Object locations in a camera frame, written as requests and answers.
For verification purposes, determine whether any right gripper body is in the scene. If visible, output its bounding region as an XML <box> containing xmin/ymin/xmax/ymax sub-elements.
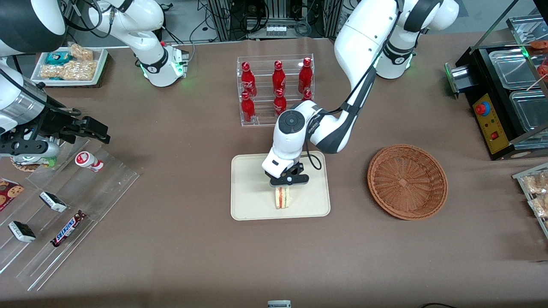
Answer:
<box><xmin>0</xmin><ymin>83</ymin><xmax>48</xmax><ymax>140</ymax></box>

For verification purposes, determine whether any triangular sandwich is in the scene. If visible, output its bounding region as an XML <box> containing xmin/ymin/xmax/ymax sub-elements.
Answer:
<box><xmin>275</xmin><ymin>187</ymin><xmax>291</xmax><ymax>210</ymax></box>

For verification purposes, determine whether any beige plastic tray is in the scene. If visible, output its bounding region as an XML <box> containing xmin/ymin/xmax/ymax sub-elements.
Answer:
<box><xmin>230</xmin><ymin>151</ymin><xmax>331</xmax><ymax>221</ymax></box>

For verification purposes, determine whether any white snack tray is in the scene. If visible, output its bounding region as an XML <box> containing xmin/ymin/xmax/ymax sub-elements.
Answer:
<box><xmin>31</xmin><ymin>46</ymin><xmax>109</xmax><ymax>86</ymax></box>

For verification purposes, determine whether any brown wicker basket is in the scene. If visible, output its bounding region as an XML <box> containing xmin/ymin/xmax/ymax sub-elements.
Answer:
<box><xmin>367</xmin><ymin>144</ymin><xmax>449</xmax><ymax>221</ymax></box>

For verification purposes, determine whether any grey snack tray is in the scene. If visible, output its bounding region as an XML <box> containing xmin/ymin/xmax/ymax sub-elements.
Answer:
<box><xmin>512</xmin><ymin>162</ymin><xmax>548</xmax><ymax>239</ymax></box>

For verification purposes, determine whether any white red yogurt bottle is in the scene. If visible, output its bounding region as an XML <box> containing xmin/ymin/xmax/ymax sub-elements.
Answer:
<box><xmin>75</xmin><ymin>151</ymin><xmax>104</xmax><ymax>173</ymax></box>

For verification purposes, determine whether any clear acrylic bottle rack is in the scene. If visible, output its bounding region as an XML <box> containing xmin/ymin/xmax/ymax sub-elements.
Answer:
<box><xmin>237</xmin><ymin>54</ymin><xmax>315</xmax><ymax>127</ymax></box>

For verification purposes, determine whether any large puffed rice snack pack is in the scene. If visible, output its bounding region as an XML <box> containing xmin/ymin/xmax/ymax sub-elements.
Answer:
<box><xmin>40</xmin><ymin>59</ymin><xmax>98</xmax><ymax>82</ymax></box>

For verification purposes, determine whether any green white snack pack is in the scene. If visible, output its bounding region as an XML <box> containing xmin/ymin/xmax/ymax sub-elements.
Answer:
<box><xmin>10</xmin><ymin>156</ymin><xmax>57</xmax><ymax>172</ymax></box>

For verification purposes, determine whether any clear acrylic tiered stand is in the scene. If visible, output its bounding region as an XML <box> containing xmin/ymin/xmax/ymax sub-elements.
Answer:
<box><xmin>0</xmin><ymin>136</ymin><xmax>140</xmax><ymax>292</ymax></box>

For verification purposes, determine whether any teal snack packet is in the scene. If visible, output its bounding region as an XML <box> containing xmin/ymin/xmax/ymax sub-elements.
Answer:
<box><xmin>45</xmin><ymin>51</ymin><xmax>72</xmax><ymax>65</ymax></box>

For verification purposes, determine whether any small puffed rice snack pack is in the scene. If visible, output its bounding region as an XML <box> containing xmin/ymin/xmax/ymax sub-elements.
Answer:
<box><xmin>70</xmin><ymin>43</ymin><xmax>94</xmax><ymax>61</ymax></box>

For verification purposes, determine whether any black white snack bar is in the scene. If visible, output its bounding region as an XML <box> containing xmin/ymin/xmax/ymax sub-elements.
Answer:
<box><xmin>39</xmin><ymin>191</ymin><xmax>68</xmax><ymax>213</ymax></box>
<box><xmin>8</xmin><ymin>221</ymin><xmax>37</xmax><ymax>243</ymax></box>

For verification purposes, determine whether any chocolate chip cookie packet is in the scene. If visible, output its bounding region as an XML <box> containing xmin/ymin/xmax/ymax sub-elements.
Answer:
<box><xmin>0</xmin><ymin>178</ymin><xmax>25</xmax><ymax>212</ymax></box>

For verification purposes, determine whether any snickers chocolate bar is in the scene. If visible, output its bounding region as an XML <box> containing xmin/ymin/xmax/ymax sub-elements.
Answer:
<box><xmin>50</xmin><ymin>210</ymin><xmax>87</xmax><ymax>248</ymax></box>

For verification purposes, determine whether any black food warmer machine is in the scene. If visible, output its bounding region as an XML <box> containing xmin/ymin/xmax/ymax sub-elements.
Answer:
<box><xmin>444</xmin><ymin>0</ymin><xmax>548</xmax><ymax>161</ymax></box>

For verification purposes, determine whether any clear plastic container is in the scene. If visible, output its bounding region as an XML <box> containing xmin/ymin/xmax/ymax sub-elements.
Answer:
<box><xmin>509</xmin><ymin>89</ymin><xmax>548</xmax><ymax>134</ymax></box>
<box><xmin>489</xmin><ymin>48</ymin><xmax>541</xmax><ymax>90</ymax></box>

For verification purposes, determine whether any wrapped pastry pack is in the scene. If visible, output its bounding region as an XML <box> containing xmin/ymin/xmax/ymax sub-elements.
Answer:
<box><xmin>528</xmin><ymin>196</ymin><xmax>548</xmax><ymax>217</ymax></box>
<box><xmin>523</xmin><ymin>171</ymin><xmax>548</xmax><ymax>195</ymax></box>

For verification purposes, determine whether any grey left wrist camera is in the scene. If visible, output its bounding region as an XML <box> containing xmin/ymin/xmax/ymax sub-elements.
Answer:
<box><xmin>269</xmin><ymin>173</ymin><xmax>310</xmax><ymax>188</ymax></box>

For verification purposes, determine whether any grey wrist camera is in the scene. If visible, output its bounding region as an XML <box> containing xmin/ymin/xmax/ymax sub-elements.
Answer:
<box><xmin>269</xmin><ymin>173</ymin><xmax>310</xmax><ymax>188</ymax></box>
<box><xmin>0</xmin><ymin>140</ymin><xmax>61</xmax><ymax>157</ymax></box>

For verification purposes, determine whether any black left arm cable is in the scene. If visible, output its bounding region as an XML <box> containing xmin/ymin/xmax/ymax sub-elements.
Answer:
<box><xmin>299</xmin><ymin>68</ymin><xmax>378</xmax><ymax>171</ymax></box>

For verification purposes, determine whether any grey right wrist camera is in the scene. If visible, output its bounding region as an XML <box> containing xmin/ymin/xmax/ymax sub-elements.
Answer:
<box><xmin>0</xmin><ymin>140</ymin><xmax>61</xmax><ymax>157</ymax></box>

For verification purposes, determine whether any aluminium frame rack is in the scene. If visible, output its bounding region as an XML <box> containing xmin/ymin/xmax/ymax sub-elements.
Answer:
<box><xmin>208</xmin><ymin>0</ymin><xmax>345</xmax><ymax>42</ymax></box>

